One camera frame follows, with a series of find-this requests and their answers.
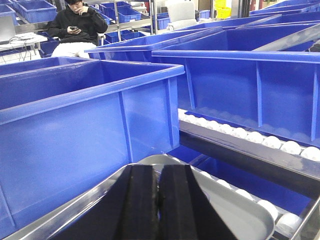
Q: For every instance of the blue bin upper right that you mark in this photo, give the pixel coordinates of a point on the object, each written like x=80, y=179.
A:
x=263, y=78

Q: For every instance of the yellow container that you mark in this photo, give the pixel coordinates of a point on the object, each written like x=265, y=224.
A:
x=223, y=8

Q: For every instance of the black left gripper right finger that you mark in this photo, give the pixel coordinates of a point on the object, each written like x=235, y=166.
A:
x=185, y=211

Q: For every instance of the white roller conveyor track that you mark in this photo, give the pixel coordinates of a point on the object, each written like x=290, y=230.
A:
x=283, y=163

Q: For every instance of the blue bin upper left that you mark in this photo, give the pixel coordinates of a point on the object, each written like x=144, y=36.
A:
x=67, y=123

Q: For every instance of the silver metal tray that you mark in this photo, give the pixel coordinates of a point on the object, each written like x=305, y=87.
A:
x=225, y=207

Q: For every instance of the blue bin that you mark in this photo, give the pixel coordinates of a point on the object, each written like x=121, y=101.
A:
x=67, y=123
x=263, y=78
x=140, y=49

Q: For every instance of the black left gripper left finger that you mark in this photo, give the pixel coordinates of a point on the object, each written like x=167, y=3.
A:
x=128, y=211

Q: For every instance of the seated person in black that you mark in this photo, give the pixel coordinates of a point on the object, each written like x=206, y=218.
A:
x=77, y=27

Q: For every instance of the blue bin behind right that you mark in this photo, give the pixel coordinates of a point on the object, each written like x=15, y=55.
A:
x=140, y=49

